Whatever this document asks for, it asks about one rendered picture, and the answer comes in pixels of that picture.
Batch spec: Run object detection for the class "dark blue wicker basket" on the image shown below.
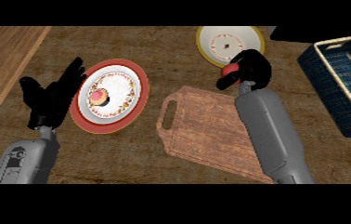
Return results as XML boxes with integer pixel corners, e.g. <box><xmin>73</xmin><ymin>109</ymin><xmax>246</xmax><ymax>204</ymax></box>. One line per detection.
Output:
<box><xmin>296</xmin><ymin>36</ymin><xmax>351</xmax><ymax>138</ymax></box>

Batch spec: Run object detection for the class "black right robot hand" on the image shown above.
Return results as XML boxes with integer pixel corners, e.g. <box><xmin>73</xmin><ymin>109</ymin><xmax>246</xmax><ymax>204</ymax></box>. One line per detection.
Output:
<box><xmin>215</xmin><ymin>48</ymin><xmax>272</xmax><ymax>91</ymax></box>

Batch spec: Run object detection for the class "pale wooden board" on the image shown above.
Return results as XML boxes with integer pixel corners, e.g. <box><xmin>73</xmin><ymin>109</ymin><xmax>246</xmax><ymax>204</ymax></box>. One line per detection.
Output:
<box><xmin>0</xmin><ymin>26</ymin><xmax>52</xmax><ymax>105</ymax></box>

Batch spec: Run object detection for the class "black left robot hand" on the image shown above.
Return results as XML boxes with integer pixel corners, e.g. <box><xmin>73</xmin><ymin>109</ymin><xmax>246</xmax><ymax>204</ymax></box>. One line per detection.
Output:
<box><xmin>17</xmin><ymin>57</ymin><xmax>88</xmax><ymax>131</ymax></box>

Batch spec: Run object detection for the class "black appliance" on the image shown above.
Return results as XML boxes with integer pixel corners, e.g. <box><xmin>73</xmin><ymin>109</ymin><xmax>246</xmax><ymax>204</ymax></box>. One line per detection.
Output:
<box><xmin>268</xmin><ymin>26</ymin><xmax>351</xmax><ymax>45</ymax></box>

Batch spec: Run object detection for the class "pink frosted cupcake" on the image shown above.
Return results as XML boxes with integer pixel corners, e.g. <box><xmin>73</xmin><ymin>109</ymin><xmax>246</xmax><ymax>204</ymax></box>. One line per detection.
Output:
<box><xmin>86</xmin><ymin>87</ymin><xmax>110</xmax><ymax>108</ymax></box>

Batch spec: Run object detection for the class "red-rimmed white plate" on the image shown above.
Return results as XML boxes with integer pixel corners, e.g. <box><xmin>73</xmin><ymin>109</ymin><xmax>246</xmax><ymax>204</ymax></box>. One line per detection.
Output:
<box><xmin>67</xmin><ymin>58</ymin><xmax>150</xmax><ymax>135</ymax></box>

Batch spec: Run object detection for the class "yellow-rimmed white plate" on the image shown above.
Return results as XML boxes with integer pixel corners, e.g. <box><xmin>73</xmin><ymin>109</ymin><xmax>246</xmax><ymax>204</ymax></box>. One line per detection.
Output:
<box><xmin>194</xmin><ymin>26</ymin><xmax>265</xmax><ymax>69</ymax></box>

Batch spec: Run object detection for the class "red bell pepper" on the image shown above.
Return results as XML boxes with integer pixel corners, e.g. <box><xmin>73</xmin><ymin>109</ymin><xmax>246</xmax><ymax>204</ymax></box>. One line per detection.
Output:
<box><xmin>221</xmin><ymin>62</ymin><xmax>241</xmax><ymax>86</ymax></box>

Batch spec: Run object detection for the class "brown wooden cutting board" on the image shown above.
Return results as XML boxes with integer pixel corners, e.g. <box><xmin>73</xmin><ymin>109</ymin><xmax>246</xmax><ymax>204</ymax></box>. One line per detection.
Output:
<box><xmin>154</xmin><ymin>85</ymin><xmax>275</xmax><ymax>185</ymax></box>

